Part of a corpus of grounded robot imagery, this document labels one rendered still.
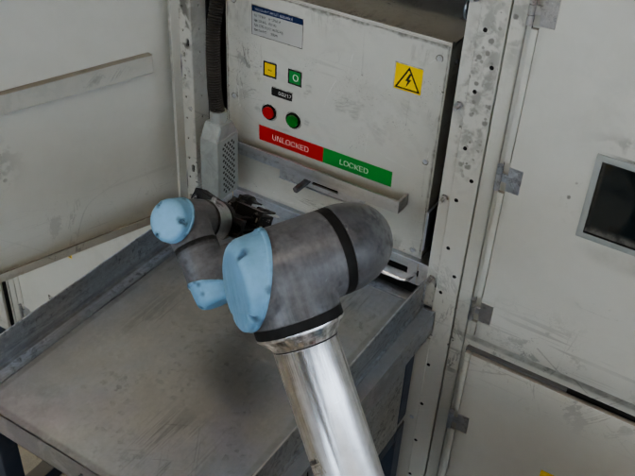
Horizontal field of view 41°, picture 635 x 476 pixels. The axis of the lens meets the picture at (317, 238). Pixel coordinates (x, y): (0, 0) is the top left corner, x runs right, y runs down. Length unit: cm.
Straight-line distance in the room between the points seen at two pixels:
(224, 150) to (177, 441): 62
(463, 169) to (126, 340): 71
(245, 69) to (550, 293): 75
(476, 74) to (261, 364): 65
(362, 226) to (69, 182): 93
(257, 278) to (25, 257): 97
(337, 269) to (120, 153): 93
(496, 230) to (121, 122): 81
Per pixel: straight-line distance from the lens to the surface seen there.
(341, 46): 164
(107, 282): 179
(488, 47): 145
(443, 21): 162
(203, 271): 141
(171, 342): 166
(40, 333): 171
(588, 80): 139
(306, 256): 103
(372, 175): 171
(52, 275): 256
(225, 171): 182
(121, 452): 149
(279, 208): 188
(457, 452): 196
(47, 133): 178
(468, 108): 150
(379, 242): 107
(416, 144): 163
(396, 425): 192
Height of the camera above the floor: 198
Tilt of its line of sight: 36 degrees down
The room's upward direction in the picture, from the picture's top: 3 degrees clockwise
